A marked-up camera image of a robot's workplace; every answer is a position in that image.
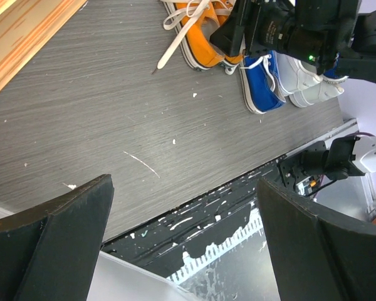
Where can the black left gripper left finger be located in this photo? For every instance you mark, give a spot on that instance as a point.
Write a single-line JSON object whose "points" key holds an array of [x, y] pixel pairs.
{"points": [[49, 251]]}

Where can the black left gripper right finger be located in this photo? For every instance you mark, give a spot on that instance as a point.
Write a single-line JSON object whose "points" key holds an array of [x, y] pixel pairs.
{"points": [[317, 253]]}

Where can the orange sneaker one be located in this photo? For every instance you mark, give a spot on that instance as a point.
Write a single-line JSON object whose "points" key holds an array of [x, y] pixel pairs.
{"points": [[193, 23], [223, 8]]}

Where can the wooden shoe cabinet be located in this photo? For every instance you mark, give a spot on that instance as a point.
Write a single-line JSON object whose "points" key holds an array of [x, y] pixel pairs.
{"points": [[25, 27]]}

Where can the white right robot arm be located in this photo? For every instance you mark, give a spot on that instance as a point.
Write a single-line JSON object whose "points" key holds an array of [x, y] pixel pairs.
{"points": [[352, 155]]}

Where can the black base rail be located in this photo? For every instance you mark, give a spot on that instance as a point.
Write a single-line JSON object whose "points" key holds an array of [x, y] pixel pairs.
{"points": [[177, 244]]}

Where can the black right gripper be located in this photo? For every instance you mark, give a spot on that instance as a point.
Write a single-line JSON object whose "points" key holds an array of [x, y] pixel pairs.
{"points": [[315, 32]]}

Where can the blue sneaker far one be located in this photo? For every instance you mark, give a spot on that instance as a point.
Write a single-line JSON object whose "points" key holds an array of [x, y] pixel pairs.
{"points": [[330, 77]]}

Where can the white sneaker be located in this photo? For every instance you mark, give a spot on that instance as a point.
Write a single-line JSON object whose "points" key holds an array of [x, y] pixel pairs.
{"points": [[298, 81]]}

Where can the blue sneaker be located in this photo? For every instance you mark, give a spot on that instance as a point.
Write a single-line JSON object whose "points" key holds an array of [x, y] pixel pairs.
{"points": [[260, 81]]}

